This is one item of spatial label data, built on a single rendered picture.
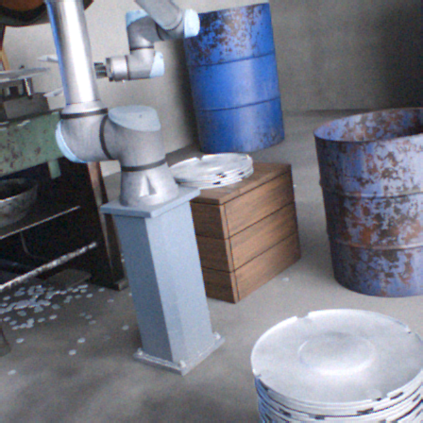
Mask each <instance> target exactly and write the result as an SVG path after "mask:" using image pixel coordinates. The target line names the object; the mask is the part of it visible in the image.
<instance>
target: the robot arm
mask: <svg viewBox="0 0 423 423"><path fill-rule="evenodd" d="M42 1H43V2H44V3H45V4H46V8H47V14H48V19H49V24H50V28H51V32H52V38H53V43H54V47H55V52H56V55H46V56H42V57H39V58H37V60H41V61H50V62H51V63H57V64H58V67H59V73H60V78H61V82H62V86H61V87H58V88H56V89H55V90H54V91H50V92H48V93H45V94H44V96H50V97H53V96H60V95H64V96H65V102H66V107H65V109H64V110H63V111H62V113H61V115H62V120H60V121H59V122H58V124H57V129H56V139H57V143H58V146H59V149H60V151H61V153H62V154H63V155H64V156H65V157H67V158H68V159H69V160H71V161H74V162H87V163H88V162H92V161H114V160H119V164H120V169H121V186H120V192H119V198H120V203H121V205H123V206H125V207H132V208H135V207H146V206H151V205H156V204H160V203H162V202H165V201H168V200H170V199H173V198H174V197H176V196H178V194H179V188H178V184H177V182H176V181H175V179H174V177H173V175H172V173H171V171H170V169H169V167H168V165H167V161H166V158H165V152H164V146H163V141H162V136H161V124H160V123H159V119H158V114H157V113H156V111H155V110H154V109H152V108H151V107H148V106H141V105H130V106H121V107H116V108H112V109H110V110H109V112H108V107H107V105H106V104H105V103H103V102H102V101H101V99H100V94H99V89H98V84H97V79H101V78H104V77H107V78H108V79H109V83H110V82H113V80H114V82H120V81H122V84H125V81H131V80H140V79H150V78H154V77H160V76H163V74H164V63H163V57H162V53H161V52H157V51H155V48H154V42H165V41H171V40H176V39H183V38H184V39H186V38H189V37H193V36H195V35H197V33H198V31H199V19H198V15H197V13H196V11H195V10H194V9H192V8H188V9H181V8H180V7H179V6H178V4H177V3H175V2H174V1H173V0H133V1H134V2H135V3H136V4H137V5H138V6H139V7H141V8H142V9H136V10H132V11H129V12H127V14H126V31H127V39H128V46H129V52H130V54H127V55H118V56H111V57H110V58H105V60H106V64H103V62H93V52H92V48H91V42H90V37H89V31H88V27H87V21H86V15H85V10H84V5H83V0H42Z"/></svg>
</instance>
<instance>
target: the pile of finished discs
mask: <svg viewBox="0 0 423 423"><path fill-rule="evenodd" d="M201 160H202V161H200V160H197V159H196V158H195V159H191V160H187V161H180V162H179V163H176V164H174V165H172V166H171V167H169V169H170V171H171V173H172V175H173V177H174V179H175V181H176V182H177V184H178V187H183V188H198V189H199V190H207V189H212V188H217V187H222V186H226V185H230V184H233V183H236V182H238V181H241V180H242V179H245V178H247V177H249V176H250V175H251V174H252V173H253V167H252V160H251V158H249V157H248V156H247V155H243V154H217V155H210V156H205V157H203V159H201ZM238 178H239V179H238Z"/></svg>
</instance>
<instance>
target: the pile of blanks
mask: <svg viewBox="0 0 423 423"><path fill-rule="evenodd" d="M252 372H253V369H252ZM253 375H254V386H255V390H256V393H257V406H258V412H259V415H260V421H261V423H423V373H422V375H421V376H420V377H419V379H418V380H417V381H416V382H415V383H414V384H413V385H411V386H410V387H407V388H406V389H404V390H403V391H401V392H399V393H397V394H396V395H393V396H391V397H389V398H386V399H383V400H381V399H380V398H376V400H377V402H374V403H370V404H365V405H360V406H353V407H340V408H330V407H317V406H311V405H305V404H301V403H297V402H293V401H291V400H288V399H286V398H283V397H280V396H278V395H277V394H275V393H273V392H271V391H270V390H269V389H267V388H266V387H265V386H264V385H262V384H261V382H260V381H259V380H258V379H257V378H258V377H261V375H258V376H256V375H255V374H254V372H253Z"/></svg>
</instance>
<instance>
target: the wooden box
mask: <svg viewBox="0 0 423 423"><path fill-rule="evenodd" d="M252 167H253V173H252V174H251V175H250V176H249V177H247V178H245V179H242V180H241V181H238V182H236V183H233V184H230V185H226V186H222V187H217V188H212V189H207V190H200V195H197V196H195V197H193V198H191V199H190V200H189V203H190V209H191V215H192V219H193V224H194V230H195V239H196V245H197V251H198V255H199V260H200V266H201V272H202V277H203V282H204V287H205V292H206V296H208V297H211V298H215V299H218V300H222V301H226V302H229V303H233V304H236V303H238V302H239V301H241V300H243V298H245V297H246V296H248V295H250V294H251V293H252V292H254V291H255V290H257V289H258V288H260V287H261V286H262V285H264V284H266V283H267V282H269V281H270V280H272V279H273V278H274V277H275V276H277V275H278V274H280V273H281V272H283V271H284V270H285V269H287V268H288V267H290V266H291V265H293V264H294V263H295V262H297V261H299V260H300V259H301V258H302V254H301V246H300V239H299V230H298V222H297V215H296V202H295V201H294V200H295V192H294V184H293V176H292V170H290V169H292V165H291V163H273V162H254V161H253V162H252Z"/></svg>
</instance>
